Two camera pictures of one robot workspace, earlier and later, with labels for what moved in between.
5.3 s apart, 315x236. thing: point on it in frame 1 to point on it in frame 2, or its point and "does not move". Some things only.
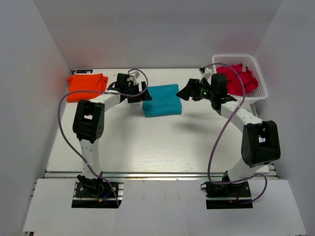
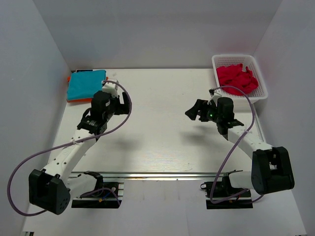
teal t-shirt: (164, 101) to (84, 84)
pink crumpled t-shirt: (234, 85) does not move
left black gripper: (145, 96) to (123, 109)
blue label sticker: (84, 71) does not move
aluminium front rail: (217, 175) does not move
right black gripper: (185, 94) to (192, 112)
